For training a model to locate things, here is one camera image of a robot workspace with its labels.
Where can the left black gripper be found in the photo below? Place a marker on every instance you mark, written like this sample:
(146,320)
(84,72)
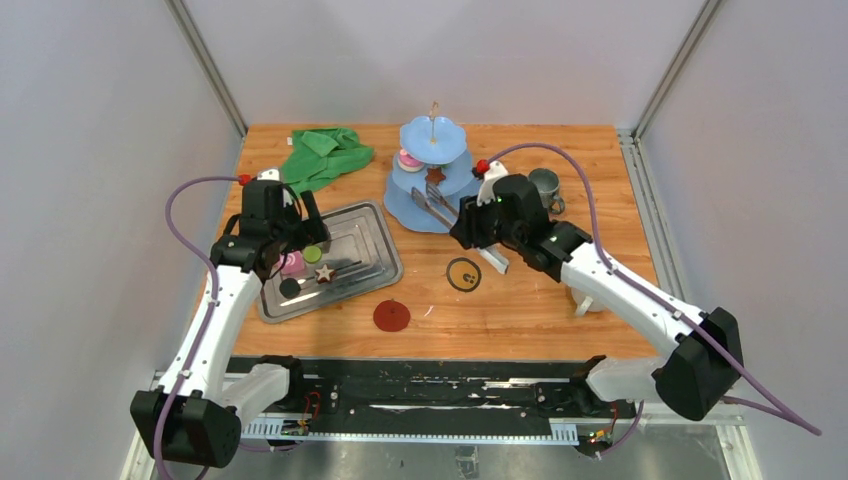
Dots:
(303,231)

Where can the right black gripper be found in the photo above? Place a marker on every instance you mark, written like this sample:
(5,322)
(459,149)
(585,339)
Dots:
(466,231)

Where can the steel serving tongs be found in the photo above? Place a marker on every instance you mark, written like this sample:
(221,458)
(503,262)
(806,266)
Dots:
(433,202)

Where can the steel rectangular tray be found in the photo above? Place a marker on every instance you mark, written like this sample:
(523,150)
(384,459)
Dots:
(361,250)

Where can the brown star cookie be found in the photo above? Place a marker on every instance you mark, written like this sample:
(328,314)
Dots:
(435,175)

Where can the pink frosted donut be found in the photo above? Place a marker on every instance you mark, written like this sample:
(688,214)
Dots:
(408,163)

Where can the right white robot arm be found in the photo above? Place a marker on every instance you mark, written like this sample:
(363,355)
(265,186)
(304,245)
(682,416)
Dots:
(699,352)

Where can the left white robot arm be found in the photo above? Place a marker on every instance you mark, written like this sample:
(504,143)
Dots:
(205,331)

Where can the green macaron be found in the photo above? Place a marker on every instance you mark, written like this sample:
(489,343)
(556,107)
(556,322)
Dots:
(312,254)

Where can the pink swirl roll cake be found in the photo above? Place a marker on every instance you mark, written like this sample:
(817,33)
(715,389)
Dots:
(291,263)

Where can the white star cookie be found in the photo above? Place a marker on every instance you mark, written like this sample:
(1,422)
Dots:
(325,274)

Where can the grey ceramic mug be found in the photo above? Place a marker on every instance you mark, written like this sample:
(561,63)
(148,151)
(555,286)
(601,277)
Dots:
(547,184)

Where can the black round cookie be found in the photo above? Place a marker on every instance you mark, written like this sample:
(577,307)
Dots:
(289,288)

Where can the yellow black round coaster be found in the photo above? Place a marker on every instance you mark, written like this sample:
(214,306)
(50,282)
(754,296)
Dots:
(463,274)

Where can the green cloth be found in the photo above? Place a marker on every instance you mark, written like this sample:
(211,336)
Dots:
(321,155)

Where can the blue three-tier cake stand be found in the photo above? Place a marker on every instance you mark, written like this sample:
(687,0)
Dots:
(435,140)

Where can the white ceramic cup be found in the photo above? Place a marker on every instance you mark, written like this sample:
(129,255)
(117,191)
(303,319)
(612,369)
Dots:
(585,304)

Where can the red round coaster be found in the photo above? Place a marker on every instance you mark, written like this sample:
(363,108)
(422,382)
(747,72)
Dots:
(391,316)

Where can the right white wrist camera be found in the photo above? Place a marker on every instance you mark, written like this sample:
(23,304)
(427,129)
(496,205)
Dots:
(491,171)

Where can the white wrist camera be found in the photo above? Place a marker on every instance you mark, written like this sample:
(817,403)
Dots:
(491,171)
(272,174)

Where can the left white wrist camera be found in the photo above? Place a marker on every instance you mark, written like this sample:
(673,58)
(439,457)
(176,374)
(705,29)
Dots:
(272,174)

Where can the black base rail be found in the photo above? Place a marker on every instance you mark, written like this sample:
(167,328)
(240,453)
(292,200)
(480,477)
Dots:
(436,401)

